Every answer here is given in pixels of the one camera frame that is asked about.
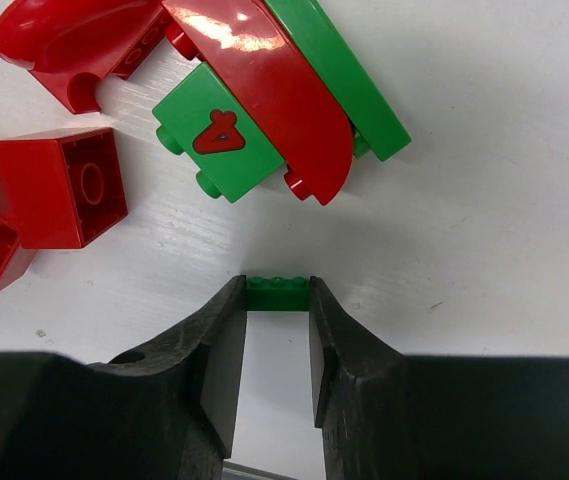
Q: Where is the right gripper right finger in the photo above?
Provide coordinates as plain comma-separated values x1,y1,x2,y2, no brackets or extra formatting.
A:
309,278,569,479

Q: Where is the red 2x2 brick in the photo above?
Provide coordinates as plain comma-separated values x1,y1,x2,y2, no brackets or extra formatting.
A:
0,127,128,250

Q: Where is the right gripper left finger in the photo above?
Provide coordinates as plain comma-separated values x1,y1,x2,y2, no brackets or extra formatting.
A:
0,276,247,479

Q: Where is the tiny green 1x3 brick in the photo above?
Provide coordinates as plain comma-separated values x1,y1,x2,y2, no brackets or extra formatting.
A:
246,277,310,312

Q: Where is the green curved long brick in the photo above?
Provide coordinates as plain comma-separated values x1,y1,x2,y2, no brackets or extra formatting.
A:
266,0,412,162

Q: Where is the green number four brick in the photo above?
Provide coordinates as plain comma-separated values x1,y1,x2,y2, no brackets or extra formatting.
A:
152,63,284,203

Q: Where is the red arch brick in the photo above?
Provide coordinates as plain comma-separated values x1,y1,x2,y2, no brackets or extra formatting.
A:
0,0,169,114

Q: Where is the red curved long brick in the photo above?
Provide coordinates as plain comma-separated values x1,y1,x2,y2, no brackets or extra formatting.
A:
163,1,354,205

